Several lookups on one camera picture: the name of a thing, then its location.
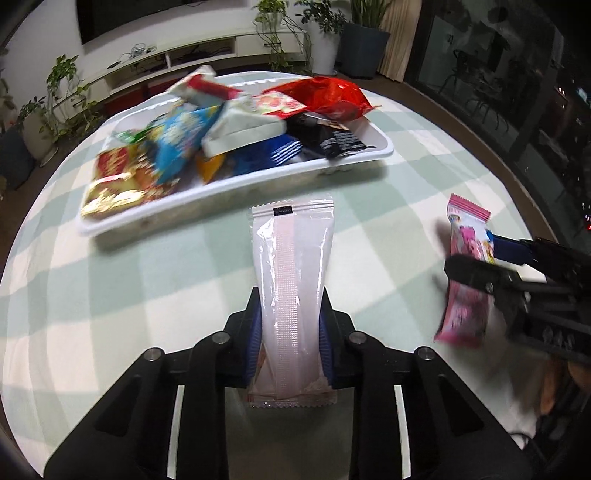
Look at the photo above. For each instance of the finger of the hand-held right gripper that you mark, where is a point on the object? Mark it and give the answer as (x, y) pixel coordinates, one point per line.
(480, 274)
(535, 254)

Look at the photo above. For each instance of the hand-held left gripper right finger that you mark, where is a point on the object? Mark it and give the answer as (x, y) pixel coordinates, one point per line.
(324, 341)

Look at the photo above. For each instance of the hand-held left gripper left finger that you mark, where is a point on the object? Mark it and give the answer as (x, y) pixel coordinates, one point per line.
(253, 341)

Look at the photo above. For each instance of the pink cartoon snack packet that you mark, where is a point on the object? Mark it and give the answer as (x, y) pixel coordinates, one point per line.
(466, 323)

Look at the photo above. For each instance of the pale pink translucent snack packet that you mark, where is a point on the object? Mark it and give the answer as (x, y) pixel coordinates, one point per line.
(291, 277)

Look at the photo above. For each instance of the white plastic tray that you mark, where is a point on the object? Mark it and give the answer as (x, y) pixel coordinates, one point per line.
(277, 177)

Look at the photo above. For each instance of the blue snack bag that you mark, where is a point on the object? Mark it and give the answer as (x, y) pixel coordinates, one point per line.
(184, 138)

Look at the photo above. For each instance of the person's right hand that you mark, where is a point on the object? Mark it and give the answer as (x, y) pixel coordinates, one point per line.
(556, 385)

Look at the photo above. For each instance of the glass sliding door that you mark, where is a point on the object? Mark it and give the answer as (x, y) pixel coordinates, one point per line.
(498, 83)

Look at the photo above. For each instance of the orange snack packet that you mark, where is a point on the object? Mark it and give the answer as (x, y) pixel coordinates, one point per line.
(210, 168)

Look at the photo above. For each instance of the blue striped snack packet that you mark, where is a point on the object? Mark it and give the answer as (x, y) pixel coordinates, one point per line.
(263, 154)

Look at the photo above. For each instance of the black snack packet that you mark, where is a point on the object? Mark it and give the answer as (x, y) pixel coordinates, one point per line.
(332, 138)

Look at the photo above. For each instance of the red yellow snack packet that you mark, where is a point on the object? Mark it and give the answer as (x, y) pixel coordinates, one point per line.
(134, 173)

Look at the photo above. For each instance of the large white snack packet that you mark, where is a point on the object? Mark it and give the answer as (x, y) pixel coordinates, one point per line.
(244, 129)

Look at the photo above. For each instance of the large red snack bag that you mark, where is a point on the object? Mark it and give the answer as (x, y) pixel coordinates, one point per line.
(332, 97)

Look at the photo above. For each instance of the green snack packet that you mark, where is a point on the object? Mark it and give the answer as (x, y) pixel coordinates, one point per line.
(131, 136)

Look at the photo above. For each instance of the strawberry print snack packet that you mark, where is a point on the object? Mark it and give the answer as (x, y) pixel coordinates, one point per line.
(279, 104)

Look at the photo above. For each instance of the beige curtain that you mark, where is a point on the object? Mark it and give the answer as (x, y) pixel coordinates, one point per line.
(399, 41)

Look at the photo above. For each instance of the tall plant in dark pot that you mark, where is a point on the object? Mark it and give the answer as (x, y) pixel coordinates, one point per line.
(364, 48)

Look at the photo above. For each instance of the white red snack packet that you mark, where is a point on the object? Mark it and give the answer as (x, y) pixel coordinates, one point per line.
(203, 85)

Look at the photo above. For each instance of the red storage box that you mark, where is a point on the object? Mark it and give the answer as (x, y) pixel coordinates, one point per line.
(124, 99)

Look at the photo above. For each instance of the leafy plant in white pot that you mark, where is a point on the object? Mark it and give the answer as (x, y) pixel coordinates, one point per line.
(323, 46)

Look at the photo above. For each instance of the white television console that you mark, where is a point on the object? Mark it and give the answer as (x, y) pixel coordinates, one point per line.
(152, 62)

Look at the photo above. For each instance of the plant in white ribbed pot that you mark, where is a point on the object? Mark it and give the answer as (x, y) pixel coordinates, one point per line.
(39, 134)

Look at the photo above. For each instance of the pothos plant with hanging vines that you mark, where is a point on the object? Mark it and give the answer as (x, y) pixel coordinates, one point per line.
(277, 41)

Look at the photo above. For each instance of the plant in dark square pot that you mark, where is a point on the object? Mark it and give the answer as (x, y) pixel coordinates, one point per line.
(14, 157)

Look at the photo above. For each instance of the trailing pothos plant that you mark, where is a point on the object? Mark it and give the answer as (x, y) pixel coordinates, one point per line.
(69, 97)

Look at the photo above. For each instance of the black television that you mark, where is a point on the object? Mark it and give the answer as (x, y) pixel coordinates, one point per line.
(129, 18)

